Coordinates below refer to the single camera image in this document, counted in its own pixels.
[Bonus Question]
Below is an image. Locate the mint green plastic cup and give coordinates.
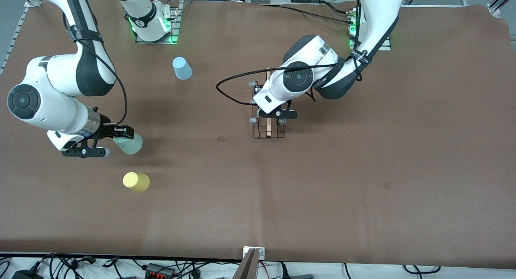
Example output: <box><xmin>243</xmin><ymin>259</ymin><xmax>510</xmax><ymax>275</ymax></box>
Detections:
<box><xmin>113</xmin><ymin>132</ymin><xmax>144</xmax><ymax>156</ymax></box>

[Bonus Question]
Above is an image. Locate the black wire cup holder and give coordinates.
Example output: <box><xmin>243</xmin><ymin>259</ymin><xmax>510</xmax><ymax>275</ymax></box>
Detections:
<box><xmin>249</xmin><ymin>67</ymin><xmax>287</xmax><ymax>140</ymax></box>

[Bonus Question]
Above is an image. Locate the yellow plastic cup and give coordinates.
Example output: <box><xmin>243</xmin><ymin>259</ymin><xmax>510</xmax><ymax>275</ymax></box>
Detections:
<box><xmin>123</xmin><ymin>172</ymin><xmax>151</xmax><ymax>193</ymax></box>

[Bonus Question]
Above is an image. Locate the light blue plastic cup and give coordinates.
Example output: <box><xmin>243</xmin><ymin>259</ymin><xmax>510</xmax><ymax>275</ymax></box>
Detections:
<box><xmin>172</xmin><ymin>57</ymin><xmax>193</xmax><ymax>81</ymax></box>

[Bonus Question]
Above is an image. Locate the black box with red parts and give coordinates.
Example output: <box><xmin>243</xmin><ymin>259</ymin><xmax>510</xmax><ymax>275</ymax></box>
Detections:
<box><xmin>144</xmin><ymin>263</ymin><xmax>176</xmax><ymax>278</ymax></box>

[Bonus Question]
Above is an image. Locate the brown table cover sheet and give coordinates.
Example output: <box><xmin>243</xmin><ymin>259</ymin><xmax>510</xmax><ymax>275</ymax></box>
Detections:
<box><xmin>0</xmin><ymin>0</ymin><xmax>516</xmax><ymax>269</ymax></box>

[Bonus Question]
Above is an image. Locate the black power adapter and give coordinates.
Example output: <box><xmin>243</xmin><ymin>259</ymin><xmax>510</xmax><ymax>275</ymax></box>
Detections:
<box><xmin>11</xmin><ymin>270</ymin><xmax>44</xmax><ymax>279</ymax></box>

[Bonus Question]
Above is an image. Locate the grey wooden beam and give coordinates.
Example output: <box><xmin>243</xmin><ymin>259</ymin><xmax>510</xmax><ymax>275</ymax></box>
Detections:
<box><xmin>233</xmin><ymin>248</ymin><xmax>259</xmax><ymax>279</ymax></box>

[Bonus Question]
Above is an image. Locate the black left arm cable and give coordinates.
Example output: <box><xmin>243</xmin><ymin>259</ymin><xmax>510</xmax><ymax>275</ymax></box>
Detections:
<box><xmin>216</xmin><ymin>63</ymin><xmax>363</xmax><ymax>106</ymax></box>

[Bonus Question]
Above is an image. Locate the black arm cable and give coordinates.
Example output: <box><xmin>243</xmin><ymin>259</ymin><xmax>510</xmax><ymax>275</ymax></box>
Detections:
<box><xmin>216</xmin><ymin>63</ymin><xmax>363</xmax><ymax>106</ymax></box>
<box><xmin>62</xmin><ymin>13</ymin><xmax>128</xmax><ymax>126</ymax></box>

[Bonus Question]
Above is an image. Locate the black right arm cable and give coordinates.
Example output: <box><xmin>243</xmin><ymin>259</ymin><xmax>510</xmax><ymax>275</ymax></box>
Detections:
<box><xmin>62</xmin><ymin>13</ymin><xmax>128</xmax><ymax>126</ymax></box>

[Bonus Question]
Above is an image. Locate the small metal clamp bracket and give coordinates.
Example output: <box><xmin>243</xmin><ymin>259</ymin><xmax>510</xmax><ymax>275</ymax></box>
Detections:
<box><xmin>243</xmin><ymin>247</ymin><xmax>266</xmax><ymax>260</ymax></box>

